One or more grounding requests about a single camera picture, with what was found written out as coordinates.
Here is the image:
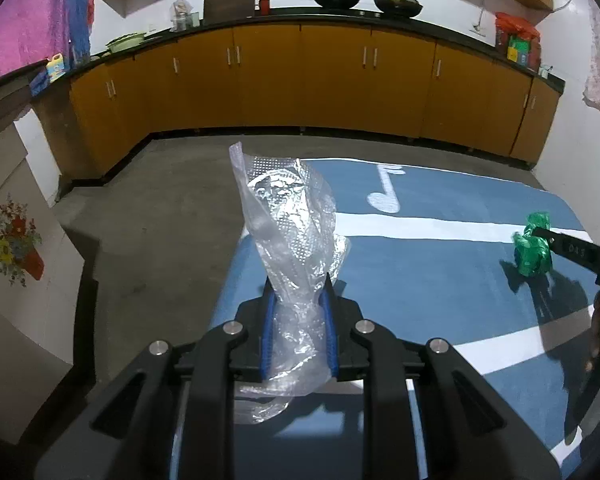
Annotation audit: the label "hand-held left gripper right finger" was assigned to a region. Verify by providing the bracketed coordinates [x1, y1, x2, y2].
[320, 272, 563, 480]

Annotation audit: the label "yellow detergent bottle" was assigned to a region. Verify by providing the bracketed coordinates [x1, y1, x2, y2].
[46, 52, 68, 83]

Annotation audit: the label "dark green plastic bag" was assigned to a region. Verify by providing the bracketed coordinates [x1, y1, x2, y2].
[511, 211, 555, 277]

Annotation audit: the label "green packet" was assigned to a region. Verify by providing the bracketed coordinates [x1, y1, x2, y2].
[506, 35, 531, 65]

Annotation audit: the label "blue cloth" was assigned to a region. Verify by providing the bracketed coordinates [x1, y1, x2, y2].
[65, 0, 93, 66]

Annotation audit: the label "green basin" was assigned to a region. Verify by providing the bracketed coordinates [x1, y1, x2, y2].
[104, 32, 146, 53]

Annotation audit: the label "dark cutting board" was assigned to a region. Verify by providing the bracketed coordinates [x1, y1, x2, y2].
[202, 0, 257, 23]

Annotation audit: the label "clear bubble wrap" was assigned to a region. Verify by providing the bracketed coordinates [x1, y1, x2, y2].
[228, 141, 352, 426]

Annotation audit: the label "wall socket with cable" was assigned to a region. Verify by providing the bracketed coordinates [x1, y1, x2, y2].
[470, 0, 488, 36]

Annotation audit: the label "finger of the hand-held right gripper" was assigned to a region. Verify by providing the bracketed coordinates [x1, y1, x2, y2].
[524, 225, 600, 286]

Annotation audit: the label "glass jar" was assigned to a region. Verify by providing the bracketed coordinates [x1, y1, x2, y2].
[170, 0, 201, 32]

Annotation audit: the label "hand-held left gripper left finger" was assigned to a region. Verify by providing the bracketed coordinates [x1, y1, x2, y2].
[32, 280, 281, 480]

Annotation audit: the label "red plastic bag of goods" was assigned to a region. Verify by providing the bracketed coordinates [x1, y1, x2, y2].
[495, 11, 542, 68]

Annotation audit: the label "wooden base cabinets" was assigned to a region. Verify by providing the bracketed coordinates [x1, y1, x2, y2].
[70, 22, 561, 181]

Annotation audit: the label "pink purple cloth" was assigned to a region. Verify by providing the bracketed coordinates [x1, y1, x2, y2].
[0, 0, 81, 88]

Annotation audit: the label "white cabinet with flower sticker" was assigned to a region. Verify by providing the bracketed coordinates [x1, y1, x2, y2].
[0, 110, 86, 446]

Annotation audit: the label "black countertop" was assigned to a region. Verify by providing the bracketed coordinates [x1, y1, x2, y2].
[0, 7, 566, 96]

